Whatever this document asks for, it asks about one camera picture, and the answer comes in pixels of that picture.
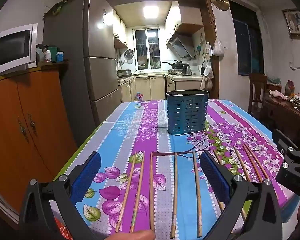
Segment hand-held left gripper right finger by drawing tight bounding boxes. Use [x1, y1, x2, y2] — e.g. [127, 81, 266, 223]
[199, 151, 283, 240]

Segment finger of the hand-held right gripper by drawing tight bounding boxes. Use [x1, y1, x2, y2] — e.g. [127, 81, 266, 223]
[274, 129, 299, 153]
[276, 146, 300, 195]

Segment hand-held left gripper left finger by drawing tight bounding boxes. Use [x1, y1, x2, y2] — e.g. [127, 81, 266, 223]
[18, 152, 102, 240]

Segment row of wooden chopsticks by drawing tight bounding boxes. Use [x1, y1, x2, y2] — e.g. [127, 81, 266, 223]
[114, 143, 270, 239]

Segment blue perforated utensil holder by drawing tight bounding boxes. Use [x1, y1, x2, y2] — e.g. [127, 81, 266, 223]
[166, 89, 210, 135]

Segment person's left hand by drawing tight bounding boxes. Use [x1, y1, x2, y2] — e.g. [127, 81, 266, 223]
[109, 229, 156, 240]

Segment dark wooden side table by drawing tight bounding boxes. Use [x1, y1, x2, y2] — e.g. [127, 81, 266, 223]
[264, 92, 300, 153]

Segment pink cloth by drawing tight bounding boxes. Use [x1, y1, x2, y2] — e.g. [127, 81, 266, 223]
[269, 90, 287, 100]

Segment floral striped tablecloth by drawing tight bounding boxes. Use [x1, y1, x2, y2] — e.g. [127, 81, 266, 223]
[52, 99, 299, 240]

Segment red plastic bag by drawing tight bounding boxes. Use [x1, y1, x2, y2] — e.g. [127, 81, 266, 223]
[54, 217, 73, 240]

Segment wooden chair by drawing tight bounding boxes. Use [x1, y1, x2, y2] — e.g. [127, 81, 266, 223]
[248, 73, 268, 117]

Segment orange wooden cabinet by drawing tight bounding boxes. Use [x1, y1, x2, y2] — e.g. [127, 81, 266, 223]
[0, 61, 77, 222]

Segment hanging beige bags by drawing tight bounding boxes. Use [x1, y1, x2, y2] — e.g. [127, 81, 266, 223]
[200, 61, 214, 90]

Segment dark room window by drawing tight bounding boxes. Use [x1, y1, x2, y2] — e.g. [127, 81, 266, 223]
[229, 1, 265, 76]

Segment cream kitchen base cabinets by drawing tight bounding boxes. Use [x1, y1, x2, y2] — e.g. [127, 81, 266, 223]
[118, 75, 203, 103]

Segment white hanging plastic bag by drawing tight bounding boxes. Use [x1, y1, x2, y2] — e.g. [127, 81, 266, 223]
[212, 37, 225, 56]

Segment black wok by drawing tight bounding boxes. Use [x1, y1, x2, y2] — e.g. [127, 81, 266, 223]
[162, 60, 188, 70]

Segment grey refrigerator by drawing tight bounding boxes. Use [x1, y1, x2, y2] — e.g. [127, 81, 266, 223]
[42, 0, 122, 130]

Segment green container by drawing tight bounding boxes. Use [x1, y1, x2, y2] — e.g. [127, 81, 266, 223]
[48, 46, 58, 62]

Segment steel range hood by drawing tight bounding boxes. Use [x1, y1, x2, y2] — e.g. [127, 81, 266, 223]
[166, 33, 196, 60]

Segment kitchen window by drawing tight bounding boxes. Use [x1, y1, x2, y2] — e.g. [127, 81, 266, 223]
[133, 28, 162, 70]

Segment white microwave oven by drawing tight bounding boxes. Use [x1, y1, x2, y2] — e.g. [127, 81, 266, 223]
[0, 24, 38, 78]

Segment square ceiling light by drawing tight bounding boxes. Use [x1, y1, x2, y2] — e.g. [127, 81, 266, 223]
[143, 5, 160, 19]

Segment framed wall picture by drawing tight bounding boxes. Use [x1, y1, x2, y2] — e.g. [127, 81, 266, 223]
[282, 9, 300, 37]

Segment gold round wall clock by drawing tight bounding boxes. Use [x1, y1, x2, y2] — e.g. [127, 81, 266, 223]
[209, 0, 230, 11]

